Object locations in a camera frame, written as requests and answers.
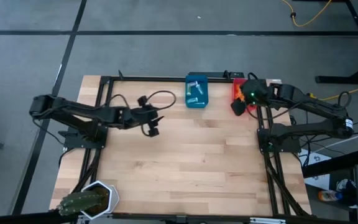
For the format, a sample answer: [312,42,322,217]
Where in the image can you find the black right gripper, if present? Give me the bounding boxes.
[231,79,272,117]

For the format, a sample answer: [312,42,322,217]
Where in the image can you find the black aluminium table frame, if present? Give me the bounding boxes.
[73,74,312,224]

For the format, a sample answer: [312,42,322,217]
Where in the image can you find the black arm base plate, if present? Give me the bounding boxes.
[257,128,301,154]
[58,129,108,149]

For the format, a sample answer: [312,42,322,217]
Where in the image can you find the black desk leg bar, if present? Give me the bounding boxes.
[301,149,358,178]

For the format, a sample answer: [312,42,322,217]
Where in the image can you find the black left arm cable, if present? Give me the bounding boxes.
[106,90,177,111]

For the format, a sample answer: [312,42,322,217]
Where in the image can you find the white paper sheet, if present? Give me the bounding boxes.
[300,148,332,191]

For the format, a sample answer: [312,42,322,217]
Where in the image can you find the blue plastic bin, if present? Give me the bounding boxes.
[185,74,209,110]

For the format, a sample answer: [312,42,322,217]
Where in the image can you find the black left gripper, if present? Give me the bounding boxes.
[124,105,165,138]

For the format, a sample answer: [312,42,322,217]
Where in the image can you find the green cactus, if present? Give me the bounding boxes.
[56,189,105,217]

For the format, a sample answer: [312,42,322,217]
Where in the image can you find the white cable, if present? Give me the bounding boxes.
[314,126,358,153]

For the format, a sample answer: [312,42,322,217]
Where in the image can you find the black white shoe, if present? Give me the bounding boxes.
[335,178,358,206]

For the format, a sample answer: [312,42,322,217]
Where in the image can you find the yellow cable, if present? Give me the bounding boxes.
[309,88,358,102]
[280,0,334,28]

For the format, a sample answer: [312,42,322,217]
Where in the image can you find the white hexagonal plant pot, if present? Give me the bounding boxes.
[80,179,120,221]

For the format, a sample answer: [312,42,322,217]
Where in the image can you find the black desk leg frame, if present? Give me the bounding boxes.
[314,0,358,85]

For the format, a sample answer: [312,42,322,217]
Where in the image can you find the orange drink bottle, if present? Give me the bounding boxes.
[318,190,344,202]

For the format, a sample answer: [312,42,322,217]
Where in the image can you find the pink plastic bin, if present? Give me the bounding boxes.
[231,77,258,113]

